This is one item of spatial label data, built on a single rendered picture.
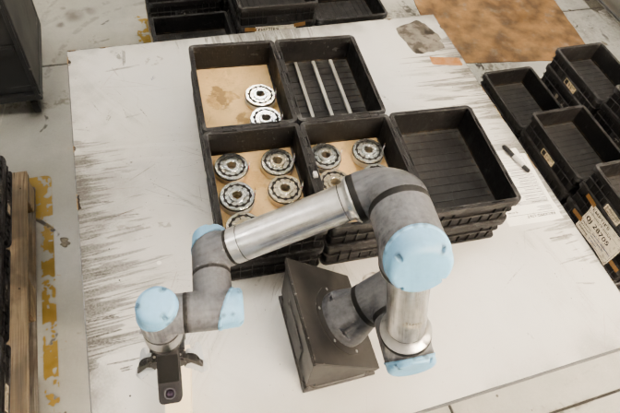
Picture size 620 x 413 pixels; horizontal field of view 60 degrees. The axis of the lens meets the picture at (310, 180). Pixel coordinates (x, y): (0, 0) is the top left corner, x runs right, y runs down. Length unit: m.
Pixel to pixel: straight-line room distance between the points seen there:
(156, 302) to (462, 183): 1.12
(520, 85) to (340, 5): 1.08
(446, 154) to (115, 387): 1.22
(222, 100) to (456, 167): 0.82
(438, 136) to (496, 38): 2.09
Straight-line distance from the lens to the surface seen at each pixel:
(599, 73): 3.34
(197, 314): 1.02
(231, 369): 1.54
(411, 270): 0.91
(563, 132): 2.88
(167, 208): 1.77
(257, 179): 1.67
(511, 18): 4.17
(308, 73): 2.01
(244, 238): 1.05
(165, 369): 1.17
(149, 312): 1.00
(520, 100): 3.10
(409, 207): 0.93
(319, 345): 1.34
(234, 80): 1.96
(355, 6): 3.17
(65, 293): 2.49
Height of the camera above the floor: 2.17
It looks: 53 degrees down
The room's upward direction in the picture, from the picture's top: 11 degrees clockwise
